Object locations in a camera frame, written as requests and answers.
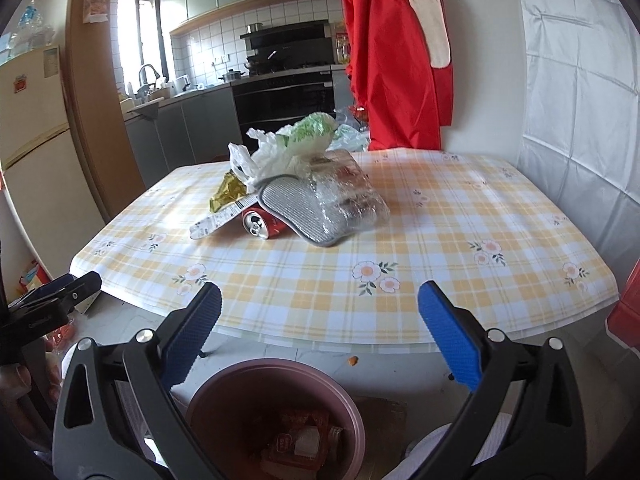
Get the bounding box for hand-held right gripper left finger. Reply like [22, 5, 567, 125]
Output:
[52, 281, 223, 480]

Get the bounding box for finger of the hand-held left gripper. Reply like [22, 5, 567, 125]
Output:
[0, 271, 103, 346]
[9, 273, 77, 308]

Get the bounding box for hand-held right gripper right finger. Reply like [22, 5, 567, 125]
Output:
[417, 280, 588, 480]

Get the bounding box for pink plastic bin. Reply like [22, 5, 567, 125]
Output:
[185, 358, 366, 480]

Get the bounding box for white printed packet strip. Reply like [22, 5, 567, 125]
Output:
[189, 195, 263, 241]

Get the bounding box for red soda can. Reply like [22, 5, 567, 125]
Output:
[242, 208, 290, 240]

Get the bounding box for gold foil wrapper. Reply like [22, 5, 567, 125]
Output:
[209, 170, 248, 213]

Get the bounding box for grey mesh pad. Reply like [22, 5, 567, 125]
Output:
[256, 174, 361, 248]

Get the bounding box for clear plastic packaging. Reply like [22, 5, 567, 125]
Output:
[299, 149, 391, 241]

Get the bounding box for white green plastic bag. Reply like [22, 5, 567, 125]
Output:
[228, 112, 341, 186]
[334, 122, 372, 153]

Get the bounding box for person's left hand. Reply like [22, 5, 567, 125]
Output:
[0, 362, 36, 441]

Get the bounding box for yellow checked tablecloth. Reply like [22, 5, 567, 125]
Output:
[70, 149, 621, 346]

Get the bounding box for person's white trousers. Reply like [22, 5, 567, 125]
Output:
[402, 422, 506, 480]

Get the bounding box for beige refrigerator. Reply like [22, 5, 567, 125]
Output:
[0, 45, 108, 281]

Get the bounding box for grey lower cabinets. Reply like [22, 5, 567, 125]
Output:
[123, 87, 241, 188]

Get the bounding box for steel kitchen faucet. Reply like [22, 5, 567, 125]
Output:
[137, 64, 161, 92]

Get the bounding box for black oven stove unit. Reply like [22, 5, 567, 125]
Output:
[231, 65, 336, 133]

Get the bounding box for clear plastic bags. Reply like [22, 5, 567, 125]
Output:
[0, 0, 58, 63]

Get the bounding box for kitchen window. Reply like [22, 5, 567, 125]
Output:
[117, 0, 166, 93]

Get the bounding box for red apron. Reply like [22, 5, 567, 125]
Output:
[341, 0, 455, 151]

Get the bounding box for cartoon paper sticker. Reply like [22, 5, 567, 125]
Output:
[81, 0, 110, 24]

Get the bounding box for black range hood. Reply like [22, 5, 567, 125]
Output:
[240, 20, 336, 63]

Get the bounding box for group of condiment bottles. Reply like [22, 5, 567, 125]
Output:
[334, 20, 351, 66]

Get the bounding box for white wall cloth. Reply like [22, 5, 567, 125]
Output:
[515, 0, 640, 281]

